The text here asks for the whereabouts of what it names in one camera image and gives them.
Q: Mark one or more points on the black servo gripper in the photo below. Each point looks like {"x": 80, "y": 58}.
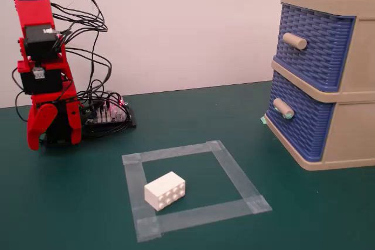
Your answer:
{"x": 41, "y": 81}

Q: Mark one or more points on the white toy brick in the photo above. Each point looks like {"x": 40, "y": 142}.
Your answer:
{"x": 164, "y": 190}

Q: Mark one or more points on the blue woven drawer taped knob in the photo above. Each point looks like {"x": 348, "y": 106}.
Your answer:
{"x": 307, "y": 127}

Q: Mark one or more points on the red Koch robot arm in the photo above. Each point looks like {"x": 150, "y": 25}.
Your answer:
{"x": 33, "y": 13}

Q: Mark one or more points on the blue woven drawer plain knob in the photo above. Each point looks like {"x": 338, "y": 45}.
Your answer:
{"x": 319, "y": 56}

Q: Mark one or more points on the beige plastic drawer cabinet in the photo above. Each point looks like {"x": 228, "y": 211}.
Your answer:
{"x": 354, "y": 127}

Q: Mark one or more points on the motor control circuit board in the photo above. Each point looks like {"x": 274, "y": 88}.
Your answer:
{"x": 117, "y": 118}

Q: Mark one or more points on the clear tape strip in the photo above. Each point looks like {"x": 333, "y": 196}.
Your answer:
{"x": 237, "y": 176}
{"x": 173, "y": 152}
{"x": 205, "y": 212}
{"x": 140, "y": 194}

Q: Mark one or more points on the green tape piece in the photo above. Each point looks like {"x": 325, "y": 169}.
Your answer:
{"x": 263, "y": 119}

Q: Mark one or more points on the green tape on knob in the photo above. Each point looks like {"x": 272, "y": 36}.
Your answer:
{"x": 289, "y": 115}

